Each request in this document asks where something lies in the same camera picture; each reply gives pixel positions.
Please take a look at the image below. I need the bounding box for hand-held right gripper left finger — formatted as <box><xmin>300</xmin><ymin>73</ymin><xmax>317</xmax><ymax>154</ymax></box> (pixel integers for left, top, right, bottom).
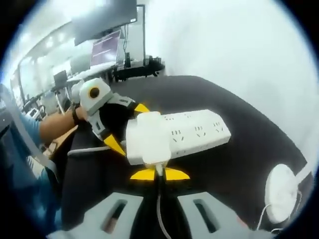
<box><xmin>48</xmin><ymin>168</ymin><xmax>160</xmax><ymax>239</ymax></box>

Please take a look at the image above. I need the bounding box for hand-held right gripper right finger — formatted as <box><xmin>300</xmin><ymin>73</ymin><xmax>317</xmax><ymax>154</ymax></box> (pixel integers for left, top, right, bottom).
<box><xmin>159</xmin><ymin>168</ymin><xmax>275</xmax><ymax>239</ymax></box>

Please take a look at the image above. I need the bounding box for white desk lamp plug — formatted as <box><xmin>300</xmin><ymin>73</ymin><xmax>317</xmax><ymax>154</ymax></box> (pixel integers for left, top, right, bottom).
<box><xmin>126</xmin><ymin>111</ymin><xmax>172</xmax><ymax>165</ymax></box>

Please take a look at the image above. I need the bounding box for white desk lamp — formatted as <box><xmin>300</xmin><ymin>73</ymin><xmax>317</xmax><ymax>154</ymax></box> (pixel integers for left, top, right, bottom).
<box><xmin>264</xmin><ymin>163</ymin><xmax>314</xmax><ymax>224</ymax></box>

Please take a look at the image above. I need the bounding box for white power strip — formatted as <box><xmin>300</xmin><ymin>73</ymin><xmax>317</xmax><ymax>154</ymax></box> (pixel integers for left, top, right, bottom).
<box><xmin>126</xmin><ymin>109</ymin><xmax>232</xmax><ymax>166</ymax></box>

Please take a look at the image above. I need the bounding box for white office desk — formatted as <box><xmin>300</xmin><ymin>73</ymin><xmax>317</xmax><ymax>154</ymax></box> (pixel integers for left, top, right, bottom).
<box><xmin>67</xmin><ymin>62</ymin><xmax>118</xmax><ymax>83</ymax></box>

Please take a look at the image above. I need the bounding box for dark office desk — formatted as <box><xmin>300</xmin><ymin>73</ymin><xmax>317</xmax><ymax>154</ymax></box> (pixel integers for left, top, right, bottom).
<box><xmin>113</xmin><ymin>56</ymin><xmax>165</xmax><ymax>83</ymax></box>

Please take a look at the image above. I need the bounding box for desk monitor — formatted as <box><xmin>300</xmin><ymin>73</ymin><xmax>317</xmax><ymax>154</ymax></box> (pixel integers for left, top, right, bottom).
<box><xmin>90</xmin><ymin>29</ymin><xmax>122</xmax><ymax>67</ymax></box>

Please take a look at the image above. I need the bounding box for person's right hand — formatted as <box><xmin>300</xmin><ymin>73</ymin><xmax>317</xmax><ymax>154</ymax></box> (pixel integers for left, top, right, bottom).
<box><xmin>235</xmin><ymin>215</ymin><xmax>250</xmax><ymax>228</ymax></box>

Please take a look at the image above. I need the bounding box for person's left hand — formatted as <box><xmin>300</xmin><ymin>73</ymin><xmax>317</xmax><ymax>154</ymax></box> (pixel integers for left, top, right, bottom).
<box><xmin>74</xmin><ymin>104</ymin><xmax>88</xmax><ymax>124</ymax></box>

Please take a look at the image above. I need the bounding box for light brown board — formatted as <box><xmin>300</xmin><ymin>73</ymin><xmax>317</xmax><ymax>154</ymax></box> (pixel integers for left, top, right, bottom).
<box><xmin>42</xmin><ymin>125</ymin><xmax>79</xmax><ymax>160</ymax></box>

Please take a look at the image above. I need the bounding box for small black monitor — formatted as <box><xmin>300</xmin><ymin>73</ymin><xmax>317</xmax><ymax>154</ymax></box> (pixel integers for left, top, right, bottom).
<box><xmin>53</xmin><ymin>70</ymin><xmax>68</xmax><ymax>87</ymax></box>

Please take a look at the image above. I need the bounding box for person's blue shirt torso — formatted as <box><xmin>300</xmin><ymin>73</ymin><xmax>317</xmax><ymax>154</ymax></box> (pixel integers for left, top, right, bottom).
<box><xmin>0</xmin><ymin>114</ymin><xmax>64</xmax><ymax>239</ymax></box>

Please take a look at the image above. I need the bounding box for thick white power strip cable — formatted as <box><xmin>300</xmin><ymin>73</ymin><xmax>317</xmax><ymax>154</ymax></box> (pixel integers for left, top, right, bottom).
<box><xmin>67</xmin><ymin>146</ymin><xmax>110</xmax><ymax>157</ymax></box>

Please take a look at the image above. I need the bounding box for black partition frame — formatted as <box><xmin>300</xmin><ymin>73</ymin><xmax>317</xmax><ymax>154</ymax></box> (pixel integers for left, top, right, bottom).
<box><xmin>136</xmin><ymin>3</ymin><xmax>147</xmax><ymax>67</ymax></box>

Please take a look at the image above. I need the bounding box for white chest device strap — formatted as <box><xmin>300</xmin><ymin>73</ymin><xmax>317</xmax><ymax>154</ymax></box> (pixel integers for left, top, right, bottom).
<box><xmin>0</xmin><ymin>84</ymin><xmax>57</xmax><ymax>172</ymax></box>

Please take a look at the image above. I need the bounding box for large black wall monitor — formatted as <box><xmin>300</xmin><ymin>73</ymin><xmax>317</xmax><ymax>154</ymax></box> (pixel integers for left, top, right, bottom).
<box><xmin>72</xmin><ymin>0</ymin><xmax>138</xmax><ymax>47</ymax></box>

